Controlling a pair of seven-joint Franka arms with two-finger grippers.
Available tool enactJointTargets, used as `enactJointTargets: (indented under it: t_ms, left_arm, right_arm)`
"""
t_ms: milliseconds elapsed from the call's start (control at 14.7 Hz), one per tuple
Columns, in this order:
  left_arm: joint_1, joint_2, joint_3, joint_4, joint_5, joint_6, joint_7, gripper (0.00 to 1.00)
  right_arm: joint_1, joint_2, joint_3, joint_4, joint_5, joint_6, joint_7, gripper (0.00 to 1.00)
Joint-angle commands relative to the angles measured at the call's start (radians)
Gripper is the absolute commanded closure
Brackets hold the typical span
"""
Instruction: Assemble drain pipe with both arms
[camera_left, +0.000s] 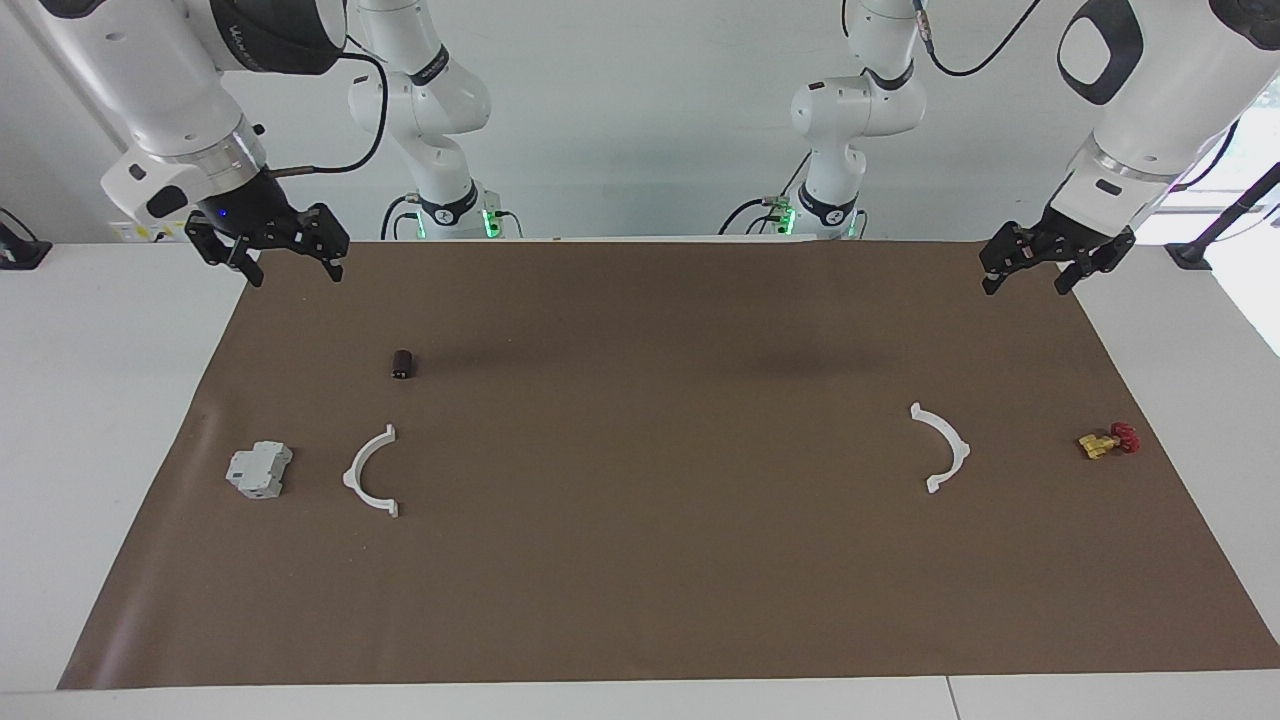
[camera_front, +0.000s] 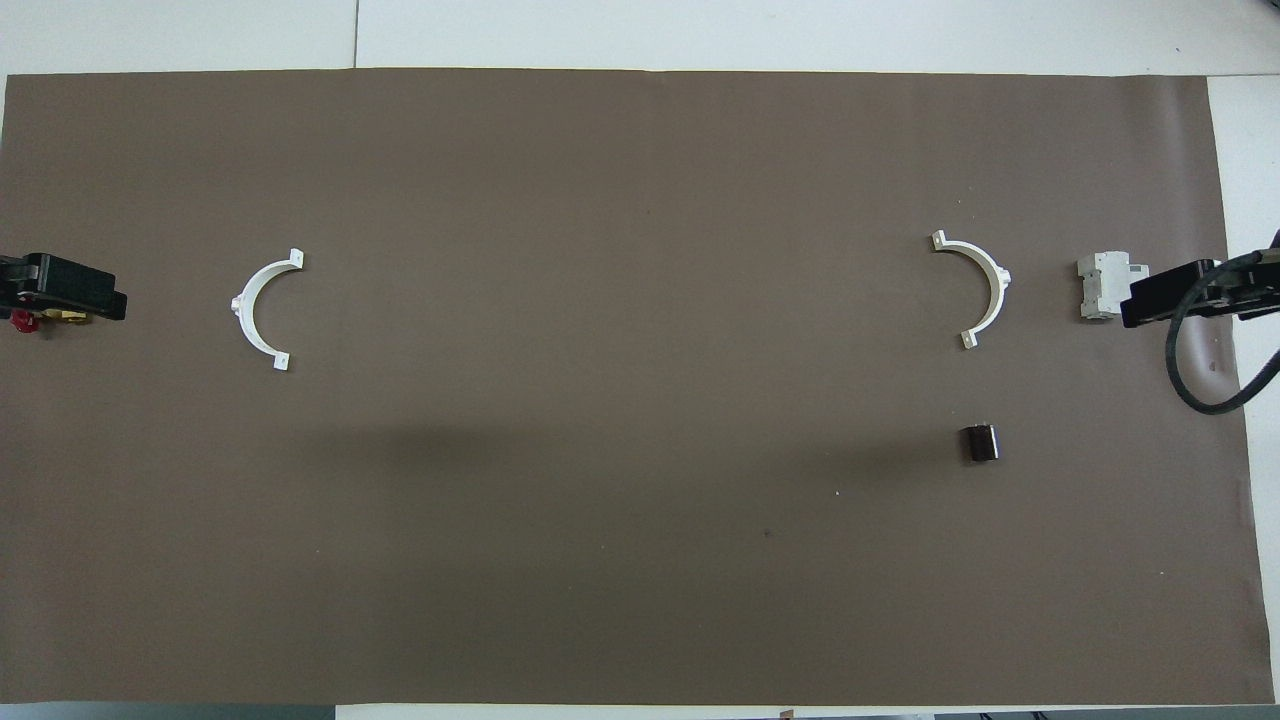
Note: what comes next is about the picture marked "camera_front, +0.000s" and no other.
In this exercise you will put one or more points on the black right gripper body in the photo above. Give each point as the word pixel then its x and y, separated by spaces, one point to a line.
pixel 1160 298

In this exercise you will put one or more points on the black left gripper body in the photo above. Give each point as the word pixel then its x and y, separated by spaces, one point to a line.
pixel 70 285

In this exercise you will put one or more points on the white half pipe clamp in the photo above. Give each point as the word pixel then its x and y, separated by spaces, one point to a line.
pixel 1000 283
pixel 244 306

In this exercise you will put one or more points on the white circuit breaker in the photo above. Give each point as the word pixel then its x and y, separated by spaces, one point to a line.
pixel 1098 285

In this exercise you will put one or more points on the small dark brown cylinder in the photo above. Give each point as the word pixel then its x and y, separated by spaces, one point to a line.
pixel 980 444

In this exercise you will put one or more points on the brown table mat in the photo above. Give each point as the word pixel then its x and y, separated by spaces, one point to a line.
pixel 620 500

